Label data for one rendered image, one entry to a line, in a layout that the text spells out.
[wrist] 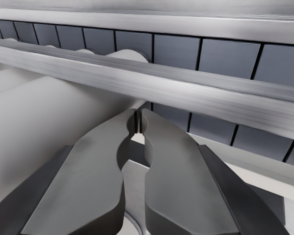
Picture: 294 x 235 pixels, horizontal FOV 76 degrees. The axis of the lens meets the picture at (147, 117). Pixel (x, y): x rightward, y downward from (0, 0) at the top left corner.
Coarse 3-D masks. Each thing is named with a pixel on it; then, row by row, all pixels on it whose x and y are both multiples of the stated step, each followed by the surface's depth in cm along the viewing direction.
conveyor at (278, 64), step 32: (0, 32) 25; (32, 32) 22; (64, 32) 19; (96, 32) 17; (128, 32) 16; (160, 64) 16; (192, 64) 14; (224, 64) 13; (256, 64) 13; (288, 64) 11; (192, 128) 17; (224, 128) 16; (288, 160) 14
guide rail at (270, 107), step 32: (32, 64) 11; (64, 64) 9; (96, 64) 8; (128, 64) 8; (160, 96) 7; (192, 96) 7; (224, 96) 6; (256, 96) 6; (288, 96) 6; (256, 128) 6; (288, 128) 6
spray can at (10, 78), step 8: (88, 48) 18; (0, 72) 13; (8, 72) 13; (16, 72) 13; (24, 72) 13; (32, 72) 13; (0, 80) 12; (8, 80) 12; (16, 80) 12; (24, 80) 13; (32, 80) 13; (0, 88) 12; (8, 88) 12
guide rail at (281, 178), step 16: (144, 144) 16; (208, 144) 14; (224, 160) 13; (240, 160) 13; (256, 160) 13; (272, 160) 13; (240, 176) 13; (256, 176) 12; (272, 176) 12; (288, 176) 12; (272, 192) 12; (288, 192) 12
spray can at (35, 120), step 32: (0, 96) 8; (32, 96) 9; (64, 96) 10; (96, 96) 11; (128, 96) 13; (0, 128) 7; (32, 128) 8; (64, 128) 9; (0, 160) 7; (32, 160) 8; (0, 192) 7
